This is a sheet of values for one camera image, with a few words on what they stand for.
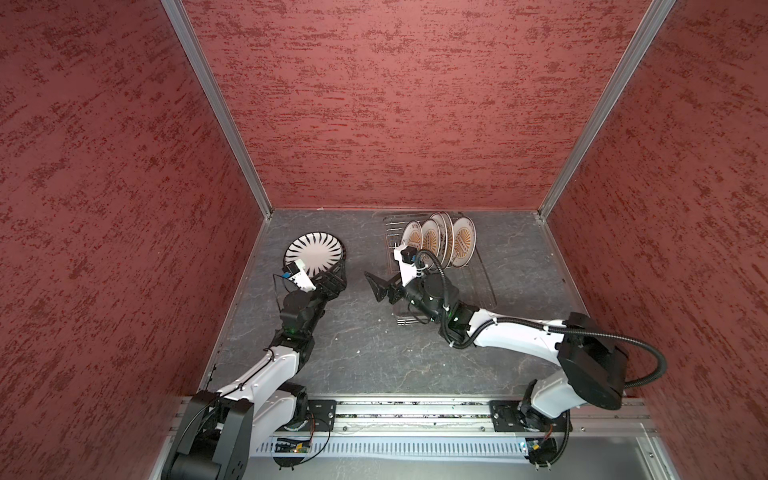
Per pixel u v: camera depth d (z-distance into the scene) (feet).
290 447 2.37
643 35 2.44
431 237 3.27
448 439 2.34
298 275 2.37
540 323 1.64
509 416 2.43
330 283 2.39
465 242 3.26
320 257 3.41
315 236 3.59
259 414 1.74
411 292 2.18
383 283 2.16
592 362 1.42
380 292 2.17
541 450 2.33
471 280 3.28
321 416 2.45
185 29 2.41
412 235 3.32
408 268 2.08
